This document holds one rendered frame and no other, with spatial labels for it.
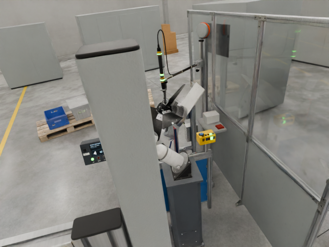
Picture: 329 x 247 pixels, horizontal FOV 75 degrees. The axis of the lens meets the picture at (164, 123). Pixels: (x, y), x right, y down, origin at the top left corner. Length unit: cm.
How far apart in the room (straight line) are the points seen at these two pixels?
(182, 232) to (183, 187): 59
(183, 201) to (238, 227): 93
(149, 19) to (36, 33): 384
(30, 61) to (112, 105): 899
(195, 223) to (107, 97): 211
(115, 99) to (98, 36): 734
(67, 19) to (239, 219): 1303
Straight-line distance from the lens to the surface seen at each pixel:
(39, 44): 903
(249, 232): 272
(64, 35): 1410
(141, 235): 30
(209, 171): 241
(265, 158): 212
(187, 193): 191
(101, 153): 193
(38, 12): 1408
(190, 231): 233
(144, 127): 19
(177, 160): 176
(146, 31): 788
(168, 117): 216
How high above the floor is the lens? 223
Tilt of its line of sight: 30 degrees down
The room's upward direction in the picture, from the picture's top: 7 degrees counter-clockwise
